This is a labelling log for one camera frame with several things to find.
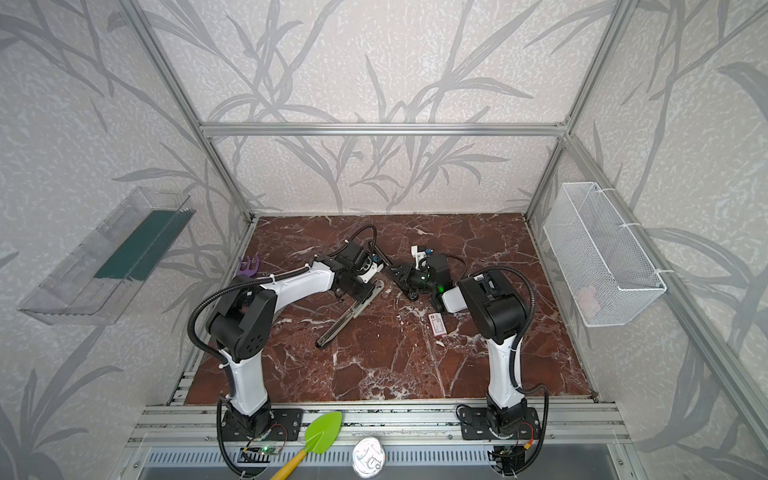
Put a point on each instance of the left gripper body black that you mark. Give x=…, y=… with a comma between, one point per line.
x=355, y=285

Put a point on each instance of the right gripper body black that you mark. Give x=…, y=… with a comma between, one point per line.
x=414, y=283

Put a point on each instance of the beige stapler black cap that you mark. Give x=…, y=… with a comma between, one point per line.
x=353, y=312

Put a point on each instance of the white red staple box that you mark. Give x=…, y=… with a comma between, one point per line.
x=437, y=324

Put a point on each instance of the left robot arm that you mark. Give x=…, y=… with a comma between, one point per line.
x=233, y=324

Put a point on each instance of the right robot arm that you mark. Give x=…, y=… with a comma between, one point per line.
x=502, y=304

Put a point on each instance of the purple pink toy rake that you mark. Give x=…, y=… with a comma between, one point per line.
x=249, y=266

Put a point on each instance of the green plastic toy shovel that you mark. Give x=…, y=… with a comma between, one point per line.
x=320, y=435

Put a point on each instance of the crumpled white paper cup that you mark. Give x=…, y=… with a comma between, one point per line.
x=368, y=457

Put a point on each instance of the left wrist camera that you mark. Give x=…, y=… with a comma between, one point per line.
x=360, y=261

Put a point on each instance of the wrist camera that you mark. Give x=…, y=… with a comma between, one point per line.
x=360, y=261
x=420, y=254

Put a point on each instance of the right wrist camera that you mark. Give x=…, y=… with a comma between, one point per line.
x=420, y=254

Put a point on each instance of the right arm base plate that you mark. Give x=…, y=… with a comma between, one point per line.
x=479, y=424

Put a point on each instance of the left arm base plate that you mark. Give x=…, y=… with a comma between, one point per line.
x=281, y=425

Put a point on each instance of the white wire mesh basket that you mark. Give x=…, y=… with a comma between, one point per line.
x=609, y=275

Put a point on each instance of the aluminium front rail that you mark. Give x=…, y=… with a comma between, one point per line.
x=571, y=420

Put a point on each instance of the clear plastic wall tray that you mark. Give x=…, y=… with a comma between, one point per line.
x=96, y=282

